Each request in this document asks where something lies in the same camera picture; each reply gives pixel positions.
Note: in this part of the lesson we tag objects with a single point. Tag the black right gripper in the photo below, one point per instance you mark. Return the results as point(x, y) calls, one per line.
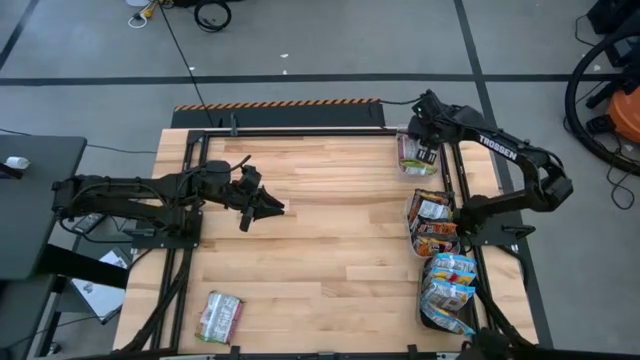
point(425, 134)

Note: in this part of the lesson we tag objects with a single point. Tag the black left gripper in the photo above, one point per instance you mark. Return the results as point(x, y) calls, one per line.
point(247, 195)

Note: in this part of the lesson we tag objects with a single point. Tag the black Maruchan noodle packet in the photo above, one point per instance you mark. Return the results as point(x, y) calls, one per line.
point(432, 246)
point(435, 228)
point(434, 210)
point(432, 195)

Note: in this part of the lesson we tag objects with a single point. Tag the blue Maruchan noodle packet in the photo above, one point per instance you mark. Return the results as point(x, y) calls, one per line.
point(455, 261)
point(447, 320)
point(450, 276)
point(447, 295)

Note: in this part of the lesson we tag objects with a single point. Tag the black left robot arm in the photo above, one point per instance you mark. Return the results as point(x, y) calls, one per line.
point(130, 195)

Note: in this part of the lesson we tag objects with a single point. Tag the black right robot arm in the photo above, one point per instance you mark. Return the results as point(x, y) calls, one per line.
point(500, 147)

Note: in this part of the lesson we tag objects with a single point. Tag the clear plastic bin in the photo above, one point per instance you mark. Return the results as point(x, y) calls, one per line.
point(408, 235)
point(400, 150)

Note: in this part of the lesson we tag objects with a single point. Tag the black mat with hazard stripe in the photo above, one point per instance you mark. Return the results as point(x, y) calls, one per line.
point(280, 116)

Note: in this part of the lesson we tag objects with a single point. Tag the dark grey plastic bin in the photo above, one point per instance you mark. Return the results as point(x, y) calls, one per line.
point(429, 326)

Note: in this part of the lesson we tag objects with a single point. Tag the black foot pedal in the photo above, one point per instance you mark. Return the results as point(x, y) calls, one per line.
point(596, 125)

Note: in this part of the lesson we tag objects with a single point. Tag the black power adapter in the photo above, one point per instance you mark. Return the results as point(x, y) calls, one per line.
point(90, 222)

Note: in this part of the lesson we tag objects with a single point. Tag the white paper sheet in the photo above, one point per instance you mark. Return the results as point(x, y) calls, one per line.
point(97, 295)

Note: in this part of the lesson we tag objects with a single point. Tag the orange shop vacuum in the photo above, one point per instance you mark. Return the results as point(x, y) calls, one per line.
point(625, 117)

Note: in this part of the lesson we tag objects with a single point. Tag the black desk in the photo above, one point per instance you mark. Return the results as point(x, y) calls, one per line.
point(40, 225)

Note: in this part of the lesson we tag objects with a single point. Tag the black equipment case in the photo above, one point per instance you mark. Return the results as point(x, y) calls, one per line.
point(612, 12)

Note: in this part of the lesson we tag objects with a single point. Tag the small white bottle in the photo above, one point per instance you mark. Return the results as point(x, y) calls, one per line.
point(17, 163)

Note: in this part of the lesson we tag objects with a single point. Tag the black aluminium table frame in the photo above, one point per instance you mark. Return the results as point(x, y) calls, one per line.
point(195, 136)

